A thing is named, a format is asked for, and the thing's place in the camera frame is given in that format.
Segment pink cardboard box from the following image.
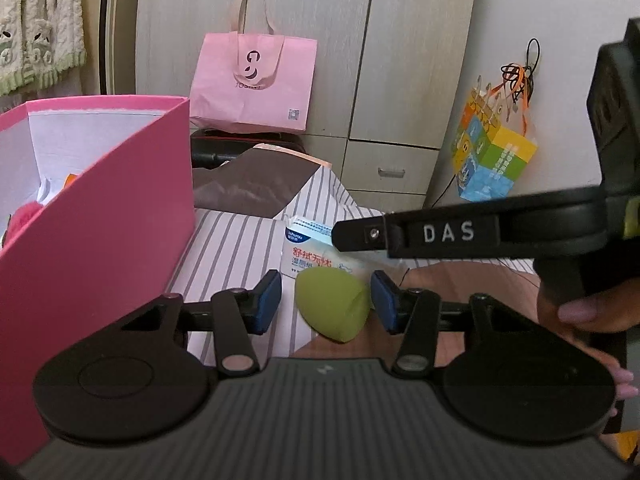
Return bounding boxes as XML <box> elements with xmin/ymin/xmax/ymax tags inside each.
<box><xmin>0</xmin><ymin>96</ymin><xmax>197</xmax><ymax>466</ymax></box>

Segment green egg-shaped sponge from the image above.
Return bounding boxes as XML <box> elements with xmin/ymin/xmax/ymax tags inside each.
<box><xmin>294</xmin><ymin>267</ymin><xmax>373</xmax><ymax>343</ymax></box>

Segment black wall hook loop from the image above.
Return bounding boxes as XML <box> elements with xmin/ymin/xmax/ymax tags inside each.
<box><xmin>525</xmin><ymin>37</ymin><xmax>542</xmax><ymax>74</ymax></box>

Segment printed white paper sheets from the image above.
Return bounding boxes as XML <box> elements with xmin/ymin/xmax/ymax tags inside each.
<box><xmin>37</xmin><ymin>176</ymin><xmax>67</xmax><ymax>207</ymax></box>

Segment white wet wipes packet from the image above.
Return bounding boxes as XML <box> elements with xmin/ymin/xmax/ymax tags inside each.
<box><xmin>281</xmin><ymin>215</ymin><xmax>362</xmax><ymax>281</ymax></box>

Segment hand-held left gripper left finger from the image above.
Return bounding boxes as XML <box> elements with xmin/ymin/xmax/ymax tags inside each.
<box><xmin>120</xmin><ymin>269</ymin><xmax>283</xmax><ymax>379</ymax></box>

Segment pink paper shopping bag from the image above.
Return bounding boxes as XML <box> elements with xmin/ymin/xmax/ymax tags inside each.
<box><xmin>189</xmin><ymin>0</ymin><xmax>318</xmax><ymax>135</ymax></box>

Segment colourful checkered gift bag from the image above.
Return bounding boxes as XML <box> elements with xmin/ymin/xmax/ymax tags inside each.
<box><xmin>451</xmin><ymin>76</ymin><xmax>538</xmax><ymax>203</ymax></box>

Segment brown paper bag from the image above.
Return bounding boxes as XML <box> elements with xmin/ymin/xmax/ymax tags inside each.
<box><xmin>192</xmin><ymin>144</ymin><xmax>332</xmax><ymax>220</ymax></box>

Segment orange cords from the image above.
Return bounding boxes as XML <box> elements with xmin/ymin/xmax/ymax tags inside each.
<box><xmin>500</xmin><ymin>62</ymin><xmax>534</xmax><ymax>137</ymax></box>

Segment black vertical frame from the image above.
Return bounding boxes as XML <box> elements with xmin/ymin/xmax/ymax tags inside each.
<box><xmin>98</xmin><ymin>0</ymin><xmax>119</xmax><ymax>96</ymax></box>

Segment pink fluffy plush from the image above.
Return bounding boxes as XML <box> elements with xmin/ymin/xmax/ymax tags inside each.
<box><xmin>4</xmin><ymin>202</ymin><xmax>47</xmax><ymax>247</ymax></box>

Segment person's right hand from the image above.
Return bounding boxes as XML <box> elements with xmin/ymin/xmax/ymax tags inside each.
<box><xmin>536</xmin><ymin>272</ymin><xmax>640</xmax><ymax>400</ymax></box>

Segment black suitcase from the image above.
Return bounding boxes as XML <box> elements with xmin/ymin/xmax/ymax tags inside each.
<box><xmin>190</xmin><ymin>129</ymin><xmax>307</xmax><ymax>171</ymax></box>

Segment black cable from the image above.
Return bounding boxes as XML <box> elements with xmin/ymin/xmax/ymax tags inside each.
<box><xmin>429</xmin><ymin>174</ymin><xmax>459</xmax><ymax>207</ymax></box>

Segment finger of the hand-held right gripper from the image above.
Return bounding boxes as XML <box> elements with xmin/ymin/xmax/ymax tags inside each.
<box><xmin>331</xmin><ymin>185</ymin><xmax>609</xmax><ymax>261</ymax></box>

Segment white fluffy robe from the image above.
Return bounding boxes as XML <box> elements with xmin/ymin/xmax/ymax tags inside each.
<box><xmin>0</xmin><ymin>0</ymin><xmax>87</xmax><ymax>97</ymax></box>

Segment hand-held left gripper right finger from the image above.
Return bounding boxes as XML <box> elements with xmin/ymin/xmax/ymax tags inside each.
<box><xmin>370</xmin><ymin>270</ymin><xmax>543</xmax><ymax>379</ymax></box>

